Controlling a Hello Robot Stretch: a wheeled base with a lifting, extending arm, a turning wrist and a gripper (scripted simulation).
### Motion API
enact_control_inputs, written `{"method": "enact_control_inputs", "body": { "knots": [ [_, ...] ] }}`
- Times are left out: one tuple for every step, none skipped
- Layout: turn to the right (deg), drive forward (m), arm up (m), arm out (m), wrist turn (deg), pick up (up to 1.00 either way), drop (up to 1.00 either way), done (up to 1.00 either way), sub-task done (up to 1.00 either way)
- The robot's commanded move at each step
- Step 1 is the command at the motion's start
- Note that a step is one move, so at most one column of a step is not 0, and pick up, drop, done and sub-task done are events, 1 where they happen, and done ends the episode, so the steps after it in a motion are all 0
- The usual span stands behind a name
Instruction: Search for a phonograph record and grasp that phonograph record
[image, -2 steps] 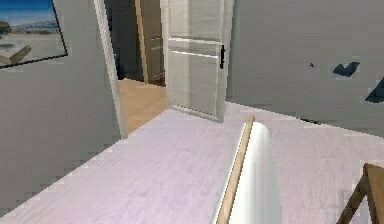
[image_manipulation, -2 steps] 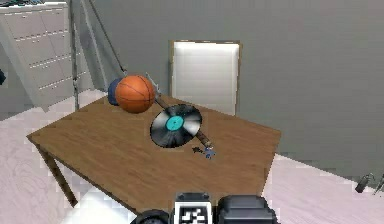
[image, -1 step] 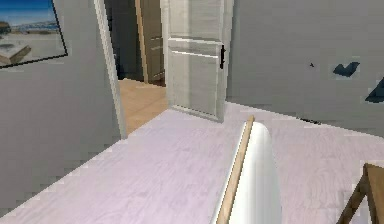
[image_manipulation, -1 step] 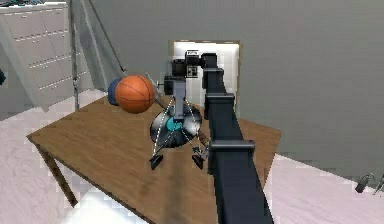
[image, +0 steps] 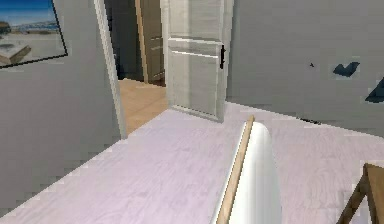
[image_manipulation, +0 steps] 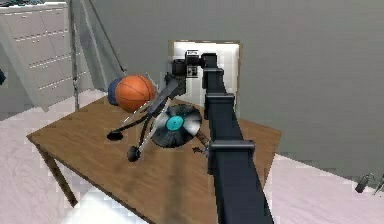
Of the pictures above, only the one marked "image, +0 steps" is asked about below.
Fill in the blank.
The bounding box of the white panelled room door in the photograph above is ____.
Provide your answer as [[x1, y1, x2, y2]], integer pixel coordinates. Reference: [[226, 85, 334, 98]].
[[160, 0, 234, 123]]

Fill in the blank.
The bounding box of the framed beach picture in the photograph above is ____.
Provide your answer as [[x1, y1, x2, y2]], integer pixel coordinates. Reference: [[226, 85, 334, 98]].
[[0, 0, 69, 70]]

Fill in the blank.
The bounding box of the brown wooden table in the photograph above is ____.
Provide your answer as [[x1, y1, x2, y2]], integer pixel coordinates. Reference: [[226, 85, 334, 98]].
[[335, 162, 384, 224]]

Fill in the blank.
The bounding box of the black door handle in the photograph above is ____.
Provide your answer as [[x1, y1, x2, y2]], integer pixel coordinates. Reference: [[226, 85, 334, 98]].
[[219, 44, 227, 70]]

